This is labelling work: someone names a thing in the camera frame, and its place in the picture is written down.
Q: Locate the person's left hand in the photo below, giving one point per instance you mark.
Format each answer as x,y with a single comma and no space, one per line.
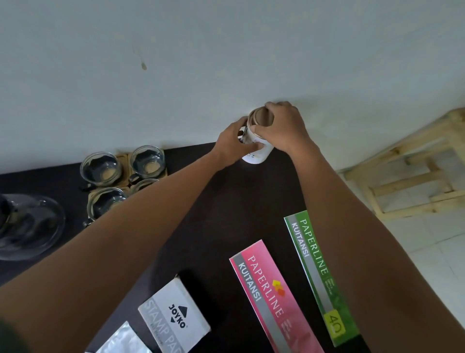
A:
229,145

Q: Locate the person's right forearm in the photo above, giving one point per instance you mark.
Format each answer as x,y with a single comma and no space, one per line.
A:
367,247

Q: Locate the wooden cup tray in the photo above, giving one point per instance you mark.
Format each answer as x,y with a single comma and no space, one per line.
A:
125,174

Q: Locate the clear glass cup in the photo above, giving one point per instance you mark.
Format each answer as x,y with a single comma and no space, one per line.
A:
148,163
103,203
143,183
101,169

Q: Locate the grey stamp pad box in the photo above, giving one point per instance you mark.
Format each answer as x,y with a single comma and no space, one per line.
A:
174,320

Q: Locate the white mug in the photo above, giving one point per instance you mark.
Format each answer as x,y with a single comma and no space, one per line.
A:
256,154

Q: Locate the clear glass teapot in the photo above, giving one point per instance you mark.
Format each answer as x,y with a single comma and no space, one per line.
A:
31,227

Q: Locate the pink receipt book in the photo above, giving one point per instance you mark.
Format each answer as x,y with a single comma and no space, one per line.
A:
272,294

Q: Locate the person's right thumb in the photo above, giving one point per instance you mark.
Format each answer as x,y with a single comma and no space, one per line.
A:
261,131

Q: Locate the green receipt book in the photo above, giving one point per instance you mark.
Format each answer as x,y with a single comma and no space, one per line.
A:
319,276

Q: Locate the person's left thumb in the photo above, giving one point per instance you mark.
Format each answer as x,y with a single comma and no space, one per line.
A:
252,148

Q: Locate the silver foil packet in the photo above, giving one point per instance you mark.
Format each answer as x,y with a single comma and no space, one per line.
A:
121,342

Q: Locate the person's right hand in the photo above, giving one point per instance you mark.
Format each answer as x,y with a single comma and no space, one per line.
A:
287,127

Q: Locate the person's left forearm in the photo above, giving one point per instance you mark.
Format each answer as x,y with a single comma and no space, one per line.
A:
120,247

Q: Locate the wooden stool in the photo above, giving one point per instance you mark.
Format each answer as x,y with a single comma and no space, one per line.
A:
410,182

